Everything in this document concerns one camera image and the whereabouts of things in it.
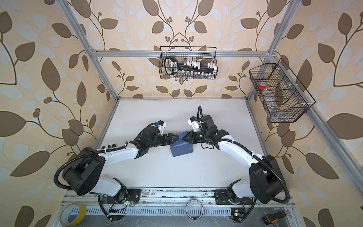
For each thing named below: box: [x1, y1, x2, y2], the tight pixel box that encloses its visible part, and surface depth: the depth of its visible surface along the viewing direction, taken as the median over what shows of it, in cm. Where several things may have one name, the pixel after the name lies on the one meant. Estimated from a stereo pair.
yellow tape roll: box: [60, 202, 87, 227], surface depth 70 cm
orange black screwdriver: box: [262, 210, 291, 225], surface depth 68 cm
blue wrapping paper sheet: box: [170, 130, 194, 158], surface depth 86 cm
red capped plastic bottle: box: [257, 81, 268, 90], surface depth 84 cm
